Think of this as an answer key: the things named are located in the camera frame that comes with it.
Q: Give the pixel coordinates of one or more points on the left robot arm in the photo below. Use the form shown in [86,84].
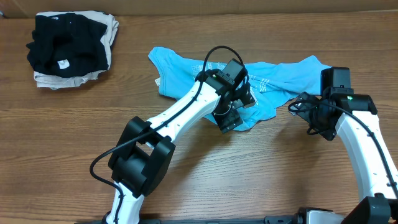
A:
[143,153]

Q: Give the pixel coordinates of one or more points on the light blue t-shirt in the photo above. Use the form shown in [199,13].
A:
[273,84]

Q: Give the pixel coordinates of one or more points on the beige folded garment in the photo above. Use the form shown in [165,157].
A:
[55,82]

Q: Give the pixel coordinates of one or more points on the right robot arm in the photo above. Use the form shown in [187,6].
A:
[353,118]

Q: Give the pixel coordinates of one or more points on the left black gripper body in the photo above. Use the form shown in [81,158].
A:
[225,116]

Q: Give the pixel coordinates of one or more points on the black folded garment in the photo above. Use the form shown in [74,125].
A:
[67,45]

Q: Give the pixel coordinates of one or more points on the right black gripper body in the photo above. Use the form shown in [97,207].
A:
[318,121]

